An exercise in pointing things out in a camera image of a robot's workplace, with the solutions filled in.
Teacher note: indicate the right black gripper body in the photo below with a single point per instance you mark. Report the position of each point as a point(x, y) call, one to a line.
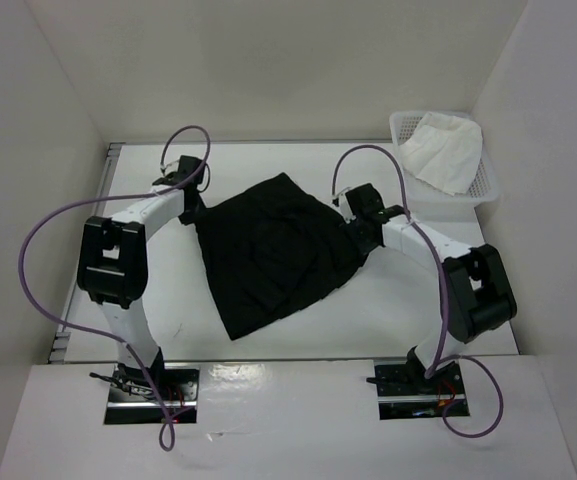
point(358, 236)

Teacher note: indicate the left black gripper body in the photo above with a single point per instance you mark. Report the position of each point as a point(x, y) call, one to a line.
point(193, 214)

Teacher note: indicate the black skirt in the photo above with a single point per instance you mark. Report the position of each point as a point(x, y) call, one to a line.
point(271, 251)

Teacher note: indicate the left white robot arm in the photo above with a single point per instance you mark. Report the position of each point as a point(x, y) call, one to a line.
point(113, 266)

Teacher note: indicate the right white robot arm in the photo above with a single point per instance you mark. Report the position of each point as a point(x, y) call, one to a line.
point(475, 294)

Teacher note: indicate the white plastic basket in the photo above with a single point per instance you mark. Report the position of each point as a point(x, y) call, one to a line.
point(483, 189)

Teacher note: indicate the white skirt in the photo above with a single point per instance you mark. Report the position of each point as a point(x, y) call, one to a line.
point(444, 151)

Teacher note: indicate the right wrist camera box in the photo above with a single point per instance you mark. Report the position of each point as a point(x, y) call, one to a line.
point(342, 206)

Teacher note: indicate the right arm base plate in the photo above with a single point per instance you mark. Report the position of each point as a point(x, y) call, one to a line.
point(400, 395)

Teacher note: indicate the aluminium table edge rail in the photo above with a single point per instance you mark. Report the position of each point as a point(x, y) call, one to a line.
point(90, 252)

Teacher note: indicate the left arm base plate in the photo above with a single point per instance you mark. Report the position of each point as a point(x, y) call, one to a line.
point(131, 400)

